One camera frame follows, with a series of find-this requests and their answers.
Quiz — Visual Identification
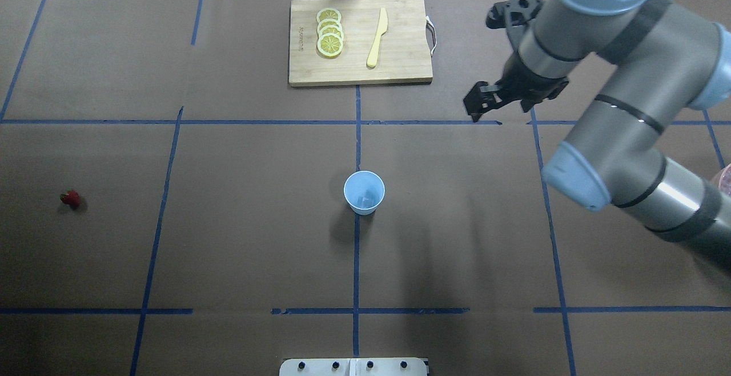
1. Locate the wooden cutting board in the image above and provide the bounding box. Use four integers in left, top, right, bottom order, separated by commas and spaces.
289, 0, 433, 87

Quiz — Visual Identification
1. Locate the lemon slice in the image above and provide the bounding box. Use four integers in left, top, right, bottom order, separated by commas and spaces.
316, 35, 344, 58
316, 8, 342, 24
318, 18, 344, 35
318, 25, 344, 42

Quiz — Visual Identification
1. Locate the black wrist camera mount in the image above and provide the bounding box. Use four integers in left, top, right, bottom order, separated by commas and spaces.
485, 0, 544, 46

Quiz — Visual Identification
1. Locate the red strawberry on table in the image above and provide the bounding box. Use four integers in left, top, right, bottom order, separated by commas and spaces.
59, 190, 82, 210

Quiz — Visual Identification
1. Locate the yellow plastic knife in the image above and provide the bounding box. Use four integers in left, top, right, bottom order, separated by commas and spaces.
366, 8, 388, 69

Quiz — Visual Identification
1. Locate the pink bowl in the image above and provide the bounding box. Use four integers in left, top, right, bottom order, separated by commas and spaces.
710, 163, 731, 196

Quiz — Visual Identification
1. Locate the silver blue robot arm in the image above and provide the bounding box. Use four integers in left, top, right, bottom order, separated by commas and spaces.
464, 0, 730, 274

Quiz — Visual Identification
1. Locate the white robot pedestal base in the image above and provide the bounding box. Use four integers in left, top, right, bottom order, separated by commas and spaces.
279, 357, 430, 375

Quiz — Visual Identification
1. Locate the light blue plastic cup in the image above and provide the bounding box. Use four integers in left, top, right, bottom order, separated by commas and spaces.
344, 170, 385, 215

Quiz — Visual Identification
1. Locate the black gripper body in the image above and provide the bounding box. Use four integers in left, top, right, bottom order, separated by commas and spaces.
496, 51, 569, 112

